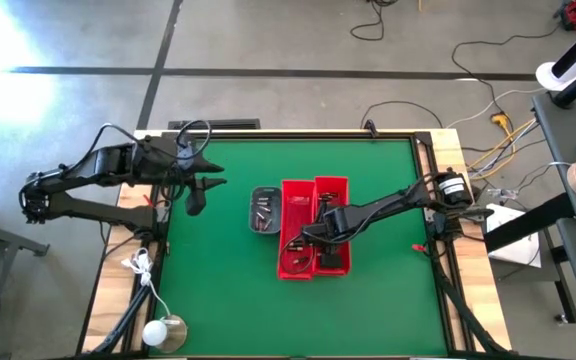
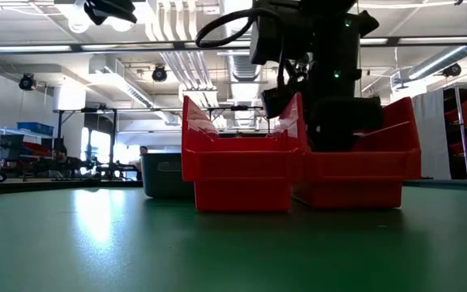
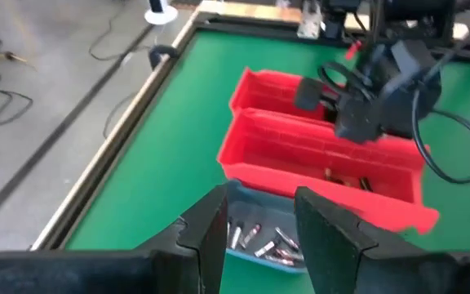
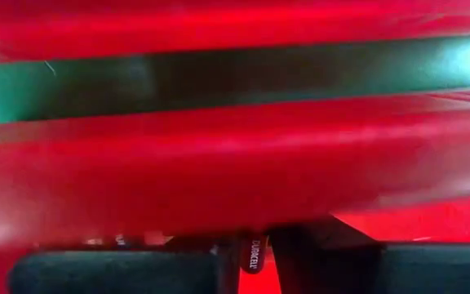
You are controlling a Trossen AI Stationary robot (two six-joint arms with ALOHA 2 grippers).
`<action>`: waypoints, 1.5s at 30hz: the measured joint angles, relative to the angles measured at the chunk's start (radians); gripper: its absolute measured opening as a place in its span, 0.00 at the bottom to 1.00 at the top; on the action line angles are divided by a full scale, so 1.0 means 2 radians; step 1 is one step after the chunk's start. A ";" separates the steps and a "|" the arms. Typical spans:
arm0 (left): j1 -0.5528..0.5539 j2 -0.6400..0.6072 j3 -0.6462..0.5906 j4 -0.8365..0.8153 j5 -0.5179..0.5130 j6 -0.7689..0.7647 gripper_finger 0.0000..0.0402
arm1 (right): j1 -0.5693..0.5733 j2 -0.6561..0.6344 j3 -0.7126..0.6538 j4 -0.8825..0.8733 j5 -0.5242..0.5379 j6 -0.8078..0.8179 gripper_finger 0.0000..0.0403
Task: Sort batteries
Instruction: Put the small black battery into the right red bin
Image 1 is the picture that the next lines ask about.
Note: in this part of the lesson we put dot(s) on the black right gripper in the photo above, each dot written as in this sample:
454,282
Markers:
333,222

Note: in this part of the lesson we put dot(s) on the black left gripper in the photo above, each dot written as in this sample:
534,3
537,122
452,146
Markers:
180,162

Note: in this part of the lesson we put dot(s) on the black copper-top battery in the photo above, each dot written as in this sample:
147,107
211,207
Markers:
295,245
325,200
329,195
298,260

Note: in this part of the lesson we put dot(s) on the grey plastic tub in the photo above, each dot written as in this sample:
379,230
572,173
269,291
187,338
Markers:
255,197

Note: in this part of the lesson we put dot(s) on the small cylindrical battery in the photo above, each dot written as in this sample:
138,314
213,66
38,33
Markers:
263,199
258,226
264,204

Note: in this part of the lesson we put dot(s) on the long red plastic bin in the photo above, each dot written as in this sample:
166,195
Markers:
295,210
338,187

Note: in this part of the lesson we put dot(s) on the small silver battery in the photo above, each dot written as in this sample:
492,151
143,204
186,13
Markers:
268,210
269,224

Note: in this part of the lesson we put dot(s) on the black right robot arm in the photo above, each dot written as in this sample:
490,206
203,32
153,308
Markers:
393,202

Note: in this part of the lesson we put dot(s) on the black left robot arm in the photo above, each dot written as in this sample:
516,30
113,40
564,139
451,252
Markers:
93,210

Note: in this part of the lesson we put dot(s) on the small red clip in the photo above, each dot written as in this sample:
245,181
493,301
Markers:
419,247

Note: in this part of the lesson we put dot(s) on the green table mat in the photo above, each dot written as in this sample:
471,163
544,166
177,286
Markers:
248,310

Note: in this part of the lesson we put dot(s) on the round metal base disc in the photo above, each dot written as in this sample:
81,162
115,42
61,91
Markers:
175,332

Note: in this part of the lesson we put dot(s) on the white round lamp ball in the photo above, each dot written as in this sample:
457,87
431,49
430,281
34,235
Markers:
153,334

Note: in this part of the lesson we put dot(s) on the white box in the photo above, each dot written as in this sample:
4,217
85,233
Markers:
513,240

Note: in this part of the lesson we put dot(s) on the black diagonal beam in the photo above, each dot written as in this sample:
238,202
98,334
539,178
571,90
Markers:
528,222

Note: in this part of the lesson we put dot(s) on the grey side table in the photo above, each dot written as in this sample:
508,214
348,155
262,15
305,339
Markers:
553,120

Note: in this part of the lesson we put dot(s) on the white black cylinder stand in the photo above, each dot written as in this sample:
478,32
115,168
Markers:
558,75

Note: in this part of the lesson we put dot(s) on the black table frame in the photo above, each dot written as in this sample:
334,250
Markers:
293,135

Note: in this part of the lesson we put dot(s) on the black camera mount strut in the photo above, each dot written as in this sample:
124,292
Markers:
468,320
128,315

